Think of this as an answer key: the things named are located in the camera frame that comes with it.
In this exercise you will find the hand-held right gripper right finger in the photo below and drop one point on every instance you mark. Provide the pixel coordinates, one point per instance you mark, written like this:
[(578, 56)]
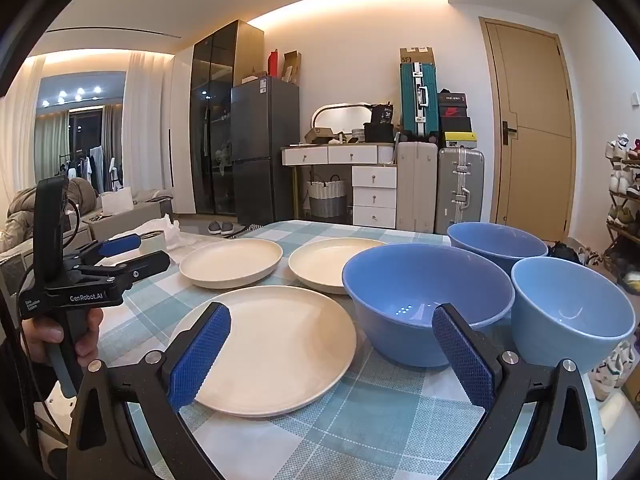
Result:
[(462, 355)]

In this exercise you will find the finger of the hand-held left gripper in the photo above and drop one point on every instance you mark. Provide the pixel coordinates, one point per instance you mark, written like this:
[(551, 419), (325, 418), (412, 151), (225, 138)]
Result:
[(120, 246), (140, 267)]

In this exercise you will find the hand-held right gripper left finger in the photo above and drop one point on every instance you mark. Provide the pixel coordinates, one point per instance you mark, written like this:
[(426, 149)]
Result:
[(200, 355)]

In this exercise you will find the cream round plate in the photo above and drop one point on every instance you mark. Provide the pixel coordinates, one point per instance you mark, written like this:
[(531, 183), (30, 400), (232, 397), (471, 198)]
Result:
[(230, 262), (320, 265), (280, 340)]

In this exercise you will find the blue bowl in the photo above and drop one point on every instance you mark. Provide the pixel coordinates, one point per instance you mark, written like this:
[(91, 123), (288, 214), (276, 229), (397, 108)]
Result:
[(400, 285), (565, 300), (495, 245)]

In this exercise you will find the person's left hand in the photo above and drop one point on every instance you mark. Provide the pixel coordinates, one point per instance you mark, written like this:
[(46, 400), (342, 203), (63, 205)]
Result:
[(42, 337)]

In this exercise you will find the brown jacket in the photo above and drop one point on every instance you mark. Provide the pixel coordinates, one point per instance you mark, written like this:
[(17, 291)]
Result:
[(30, 215)]

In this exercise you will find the grey sofa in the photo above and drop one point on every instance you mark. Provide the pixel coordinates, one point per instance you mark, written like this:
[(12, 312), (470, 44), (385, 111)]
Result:
[(120, 220)]

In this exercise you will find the mint green cup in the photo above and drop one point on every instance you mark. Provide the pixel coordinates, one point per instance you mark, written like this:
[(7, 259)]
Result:
[(152, 244)]

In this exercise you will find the white plastic bag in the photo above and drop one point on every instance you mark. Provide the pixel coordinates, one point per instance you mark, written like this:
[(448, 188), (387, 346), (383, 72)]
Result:
[(167, 230)]

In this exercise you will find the hanging clothes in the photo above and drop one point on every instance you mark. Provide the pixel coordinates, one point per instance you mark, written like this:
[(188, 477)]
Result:
[(97, 165)]

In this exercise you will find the grey slipper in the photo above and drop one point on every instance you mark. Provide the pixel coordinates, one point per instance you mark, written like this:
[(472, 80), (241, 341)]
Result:
[(227, 227), (214, 227)]

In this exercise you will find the striped rug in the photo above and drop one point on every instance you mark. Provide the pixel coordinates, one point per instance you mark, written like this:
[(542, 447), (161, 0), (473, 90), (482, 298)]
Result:
[(247, 229)]

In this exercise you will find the white curtain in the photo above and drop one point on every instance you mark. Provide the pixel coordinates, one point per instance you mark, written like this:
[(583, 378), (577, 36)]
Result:
[(147, 120)]

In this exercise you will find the white sneaker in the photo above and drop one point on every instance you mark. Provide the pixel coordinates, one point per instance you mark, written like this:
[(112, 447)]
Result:
[(605, 370), (625, 360)]

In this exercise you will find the teal checked tablecloth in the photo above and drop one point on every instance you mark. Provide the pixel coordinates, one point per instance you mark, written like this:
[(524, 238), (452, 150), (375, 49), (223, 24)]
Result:
[(325, 435)]

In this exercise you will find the pile of shoes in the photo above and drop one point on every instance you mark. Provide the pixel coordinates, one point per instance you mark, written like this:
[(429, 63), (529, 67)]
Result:
[(575, 252)]

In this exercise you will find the dark glass cabinet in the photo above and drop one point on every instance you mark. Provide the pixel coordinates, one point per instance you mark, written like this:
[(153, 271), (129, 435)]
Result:
[(212, 125)]

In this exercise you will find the silver suitcase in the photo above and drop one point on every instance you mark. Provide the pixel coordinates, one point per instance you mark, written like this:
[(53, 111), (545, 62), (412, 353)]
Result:
[(459, 190)]

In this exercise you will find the beige suitcase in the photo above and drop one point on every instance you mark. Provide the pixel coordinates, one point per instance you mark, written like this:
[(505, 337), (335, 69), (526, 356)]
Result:
[(416, 190)]

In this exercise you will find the grey refrigerator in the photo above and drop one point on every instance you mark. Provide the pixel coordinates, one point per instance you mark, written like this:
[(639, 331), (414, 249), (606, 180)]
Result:
[(265, 150)]

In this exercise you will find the white drawer dresser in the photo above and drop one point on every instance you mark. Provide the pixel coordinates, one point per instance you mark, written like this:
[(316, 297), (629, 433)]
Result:
[(372, 195)]

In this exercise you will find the wooden shoe rack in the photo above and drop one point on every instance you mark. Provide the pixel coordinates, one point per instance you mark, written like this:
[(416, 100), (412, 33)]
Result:
[(612, 230)]

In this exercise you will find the woven laundry basket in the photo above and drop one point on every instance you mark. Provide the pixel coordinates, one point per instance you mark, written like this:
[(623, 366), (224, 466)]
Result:
[(326, 197)]

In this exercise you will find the yellow black shoe box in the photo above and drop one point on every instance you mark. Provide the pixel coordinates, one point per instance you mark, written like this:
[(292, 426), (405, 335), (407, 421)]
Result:
[(459, 140)]

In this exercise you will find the open cardboard box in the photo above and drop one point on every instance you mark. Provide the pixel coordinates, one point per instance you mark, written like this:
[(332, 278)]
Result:
[(319, 136)]

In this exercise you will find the rows of shoes on rack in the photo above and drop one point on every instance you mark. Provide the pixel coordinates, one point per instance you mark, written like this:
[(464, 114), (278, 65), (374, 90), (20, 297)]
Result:
[(622, 182)]

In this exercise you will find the wooden door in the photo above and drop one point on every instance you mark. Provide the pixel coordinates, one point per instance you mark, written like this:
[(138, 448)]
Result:
[(530, 125)]

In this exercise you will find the small white basket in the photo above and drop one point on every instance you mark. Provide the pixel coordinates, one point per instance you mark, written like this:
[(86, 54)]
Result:
[(359, 135)]

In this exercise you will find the black bag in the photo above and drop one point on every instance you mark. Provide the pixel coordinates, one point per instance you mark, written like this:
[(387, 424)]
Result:
[(379, 125)]

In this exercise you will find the oval mirror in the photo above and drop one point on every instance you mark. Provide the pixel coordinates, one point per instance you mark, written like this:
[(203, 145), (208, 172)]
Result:
[(340, 120)]

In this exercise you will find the tall cardboard box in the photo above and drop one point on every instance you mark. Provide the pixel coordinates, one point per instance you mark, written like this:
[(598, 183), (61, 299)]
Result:
[(292, 66)]

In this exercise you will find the teal suitcase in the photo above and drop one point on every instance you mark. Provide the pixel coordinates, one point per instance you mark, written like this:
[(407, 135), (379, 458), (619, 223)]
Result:
[(417, 105)]

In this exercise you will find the flat cardboard box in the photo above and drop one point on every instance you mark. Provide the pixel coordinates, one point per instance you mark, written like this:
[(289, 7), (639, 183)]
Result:
[(416, 56)]

